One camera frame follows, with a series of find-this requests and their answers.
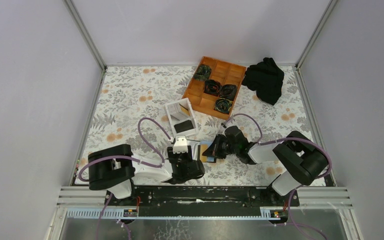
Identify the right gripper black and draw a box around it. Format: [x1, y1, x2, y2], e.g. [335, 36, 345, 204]
[203, 134, 239, 160]

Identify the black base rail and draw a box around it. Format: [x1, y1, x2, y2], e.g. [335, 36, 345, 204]
[109, 185, 300, 216]

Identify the dark rolled item bottom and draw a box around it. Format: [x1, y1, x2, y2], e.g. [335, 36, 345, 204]
[213, 98, 233, 115]

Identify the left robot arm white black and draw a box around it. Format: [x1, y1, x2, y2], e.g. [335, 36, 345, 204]
[78, 144, 205, 206]

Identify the black leather card holder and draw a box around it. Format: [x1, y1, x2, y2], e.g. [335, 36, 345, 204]
[190, 140, 217, 163]

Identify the dark rolled item top left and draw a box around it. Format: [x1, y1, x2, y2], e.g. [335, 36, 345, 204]
[193, 64, 212, 82]

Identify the slotted cable duct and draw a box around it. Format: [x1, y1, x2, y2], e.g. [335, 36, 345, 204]
[65, 207, 281, 221]

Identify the dark rolled item right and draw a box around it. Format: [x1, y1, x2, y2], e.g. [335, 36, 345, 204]
[219, 84, 238, 101]

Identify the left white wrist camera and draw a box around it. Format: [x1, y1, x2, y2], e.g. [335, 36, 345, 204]
[172, 135, 189, 154]

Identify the orange compartment tray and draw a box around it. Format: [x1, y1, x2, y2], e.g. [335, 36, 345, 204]
[182, 56, 247, 120]

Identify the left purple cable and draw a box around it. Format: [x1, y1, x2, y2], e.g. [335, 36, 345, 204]
[77, 117, 178, 240]

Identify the dark rolled item middle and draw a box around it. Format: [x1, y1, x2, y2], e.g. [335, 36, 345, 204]
[204, 79, 222, 97]

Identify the white plastic card box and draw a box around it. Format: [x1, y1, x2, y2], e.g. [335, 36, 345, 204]
[164, 98, 199, 137]

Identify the purple cable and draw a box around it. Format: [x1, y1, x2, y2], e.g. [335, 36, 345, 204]
[221, 113, 333, 240]
[77, 117, 178, 240]

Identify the black card in box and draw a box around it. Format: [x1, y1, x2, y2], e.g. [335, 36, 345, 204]
[174, 120, 195, 133]

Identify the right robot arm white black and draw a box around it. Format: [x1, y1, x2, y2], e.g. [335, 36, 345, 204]
[202, 125, 330, 206]

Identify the black crumpled cloth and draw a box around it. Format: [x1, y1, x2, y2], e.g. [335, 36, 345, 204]
[242, 57, 285, 106]

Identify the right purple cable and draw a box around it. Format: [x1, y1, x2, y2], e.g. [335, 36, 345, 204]
[221, 113, 333, 240]

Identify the dark rolled item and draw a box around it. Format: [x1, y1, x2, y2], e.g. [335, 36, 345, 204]
[204, 79, 222, 97]
[213, 98, 233, 115]
[193, 64, 212, 82]
[219, 84, 238, 101]

